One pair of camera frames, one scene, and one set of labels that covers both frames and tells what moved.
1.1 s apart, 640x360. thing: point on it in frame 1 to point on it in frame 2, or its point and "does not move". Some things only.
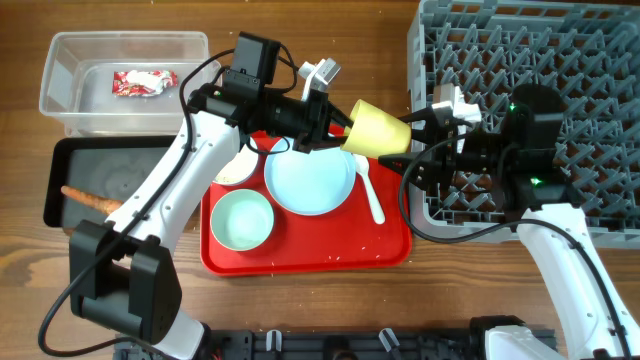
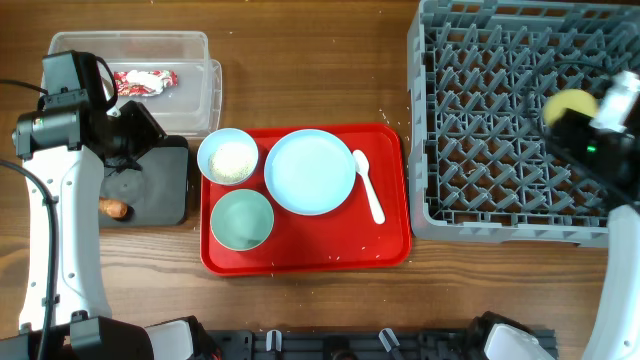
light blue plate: [313, 183] does not move
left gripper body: [316, 116] to [137, 132]
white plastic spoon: [362, 167] does not move
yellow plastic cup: [374, 133] to [575, 100]
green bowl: [242, 220] does not move
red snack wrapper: [140, 83] does not move
